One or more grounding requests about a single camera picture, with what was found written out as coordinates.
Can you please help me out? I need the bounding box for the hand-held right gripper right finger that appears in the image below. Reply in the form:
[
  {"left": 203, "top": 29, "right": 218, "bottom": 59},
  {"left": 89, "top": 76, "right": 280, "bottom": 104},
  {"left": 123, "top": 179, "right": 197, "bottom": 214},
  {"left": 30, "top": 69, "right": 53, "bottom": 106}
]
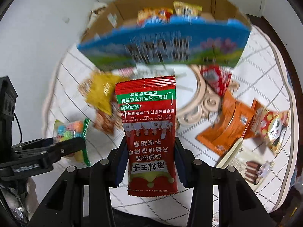
[{"left": 175, "top": 138, "right": 276, "bottom": 227}]

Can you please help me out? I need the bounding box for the white chocolate wafer packet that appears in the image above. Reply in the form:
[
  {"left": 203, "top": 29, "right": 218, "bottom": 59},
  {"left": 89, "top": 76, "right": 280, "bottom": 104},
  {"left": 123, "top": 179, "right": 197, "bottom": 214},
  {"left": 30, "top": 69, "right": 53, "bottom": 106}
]
[{"left": 215, "top": 139, "right": 273, "bottom": 192}]

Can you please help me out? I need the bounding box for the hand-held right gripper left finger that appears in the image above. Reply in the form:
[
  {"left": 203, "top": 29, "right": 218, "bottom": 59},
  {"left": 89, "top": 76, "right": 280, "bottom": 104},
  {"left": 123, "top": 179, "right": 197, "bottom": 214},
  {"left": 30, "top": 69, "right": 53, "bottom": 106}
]
[{"left": 28, "top": 138, "right": 129, "bottom": 227}]

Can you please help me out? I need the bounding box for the orange snack packet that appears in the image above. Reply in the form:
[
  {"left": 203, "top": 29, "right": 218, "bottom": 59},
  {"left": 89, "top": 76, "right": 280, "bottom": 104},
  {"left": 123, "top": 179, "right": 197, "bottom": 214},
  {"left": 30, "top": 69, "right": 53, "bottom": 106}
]
[{"left": 196, "top": 90, "right": 255, "bottom": 157}]

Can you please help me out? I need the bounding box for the tall red snack packet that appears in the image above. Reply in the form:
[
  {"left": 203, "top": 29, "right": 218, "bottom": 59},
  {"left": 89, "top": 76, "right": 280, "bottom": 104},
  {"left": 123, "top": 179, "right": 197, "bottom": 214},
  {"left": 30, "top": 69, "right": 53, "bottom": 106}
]
[{"left": 115, "top": 75, "right": 178, "bottom": 196}]

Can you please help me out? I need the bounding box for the thin yellow snack packet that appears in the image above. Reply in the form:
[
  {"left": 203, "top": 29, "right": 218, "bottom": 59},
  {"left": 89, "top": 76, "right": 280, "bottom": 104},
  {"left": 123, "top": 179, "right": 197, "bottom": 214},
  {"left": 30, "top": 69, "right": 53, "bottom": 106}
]
[{"left": 173, "top": 1, "right": 203, "bottom": 17}]

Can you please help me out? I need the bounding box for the black cable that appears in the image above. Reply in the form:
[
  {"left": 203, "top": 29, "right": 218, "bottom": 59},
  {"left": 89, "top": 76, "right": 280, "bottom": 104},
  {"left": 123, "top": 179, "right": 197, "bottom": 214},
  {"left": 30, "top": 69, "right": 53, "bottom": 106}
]
[{"left": 14, "top": 113, "right": 23, "bottom": 145}]

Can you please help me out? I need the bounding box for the crinkled silver plastic bag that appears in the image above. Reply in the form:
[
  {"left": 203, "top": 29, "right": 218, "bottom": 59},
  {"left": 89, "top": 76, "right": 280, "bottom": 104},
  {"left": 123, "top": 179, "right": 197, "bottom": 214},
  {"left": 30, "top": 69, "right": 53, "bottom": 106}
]
[{"left": 0, "top": 177, "right": 39, "bottom": 221}]

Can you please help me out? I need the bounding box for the oat cookie packet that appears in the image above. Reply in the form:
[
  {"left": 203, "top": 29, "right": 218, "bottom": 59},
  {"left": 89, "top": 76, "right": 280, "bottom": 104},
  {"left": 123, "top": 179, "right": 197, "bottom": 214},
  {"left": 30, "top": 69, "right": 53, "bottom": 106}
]
[{"left": 79, "top": 78, "right": 92, "bottom": 96}]

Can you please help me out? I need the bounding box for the cardboard box with blue front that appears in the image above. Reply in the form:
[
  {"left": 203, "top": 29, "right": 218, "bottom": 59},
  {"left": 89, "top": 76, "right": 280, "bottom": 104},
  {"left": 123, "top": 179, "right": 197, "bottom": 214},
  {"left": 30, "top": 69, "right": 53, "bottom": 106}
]
[{"left": 77, "top": 0, "right": 252, "bottom": 72}]

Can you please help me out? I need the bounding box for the panda print snack packet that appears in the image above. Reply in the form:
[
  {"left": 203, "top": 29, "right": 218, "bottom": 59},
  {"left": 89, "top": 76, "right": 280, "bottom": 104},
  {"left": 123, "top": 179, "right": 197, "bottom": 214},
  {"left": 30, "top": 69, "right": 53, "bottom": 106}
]
[{"left": 248, "top": 99, "right": 291, "bottom": 156}]

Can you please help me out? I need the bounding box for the small red snack packet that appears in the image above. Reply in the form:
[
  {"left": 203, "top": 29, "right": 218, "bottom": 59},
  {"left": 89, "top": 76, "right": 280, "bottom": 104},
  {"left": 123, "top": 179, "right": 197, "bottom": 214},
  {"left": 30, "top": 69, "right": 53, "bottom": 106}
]
[{"left": 199, "top": 65, "right": 232, "bottom": 96}]

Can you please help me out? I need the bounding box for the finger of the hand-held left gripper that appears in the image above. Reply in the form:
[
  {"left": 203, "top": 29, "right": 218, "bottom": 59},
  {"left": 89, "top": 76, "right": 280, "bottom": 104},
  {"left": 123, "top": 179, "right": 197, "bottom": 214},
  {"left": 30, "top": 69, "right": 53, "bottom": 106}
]
[
  {"left": 46, "top": 137, "right": 86, "bottom": 164},
  {"left": 11, "top": 138, "right": 56, "bottom": 152}
]

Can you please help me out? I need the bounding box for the colourful candy packet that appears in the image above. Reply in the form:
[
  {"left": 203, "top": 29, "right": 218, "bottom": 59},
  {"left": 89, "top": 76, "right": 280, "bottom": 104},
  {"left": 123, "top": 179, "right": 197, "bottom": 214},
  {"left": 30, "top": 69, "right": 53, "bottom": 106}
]
[{"left": 53, "top": 118, "right": 91, "bottom": 166}]

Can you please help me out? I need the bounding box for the orange patterned snack bag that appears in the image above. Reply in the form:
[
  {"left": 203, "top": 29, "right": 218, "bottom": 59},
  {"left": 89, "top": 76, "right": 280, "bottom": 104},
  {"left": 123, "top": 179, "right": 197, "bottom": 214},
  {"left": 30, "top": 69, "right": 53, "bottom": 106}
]
[{"left": 137, "top": 8, "right": 174, "bottom": 26}]

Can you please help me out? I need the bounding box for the brown nut snack packet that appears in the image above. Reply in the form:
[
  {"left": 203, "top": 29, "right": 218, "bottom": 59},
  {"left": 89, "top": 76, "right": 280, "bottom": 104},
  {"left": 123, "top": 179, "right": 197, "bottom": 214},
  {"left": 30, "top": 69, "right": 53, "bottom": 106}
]
[{"left": 94, "top": 109, "right": 119, "bottom": 137}]

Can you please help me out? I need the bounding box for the printed blanket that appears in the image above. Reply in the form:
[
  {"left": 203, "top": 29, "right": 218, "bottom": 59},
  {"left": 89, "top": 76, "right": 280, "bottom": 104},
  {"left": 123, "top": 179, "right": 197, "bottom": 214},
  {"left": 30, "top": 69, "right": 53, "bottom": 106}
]
[{"left": 43, "top": 26, "right": 294, "bottom": 227}]

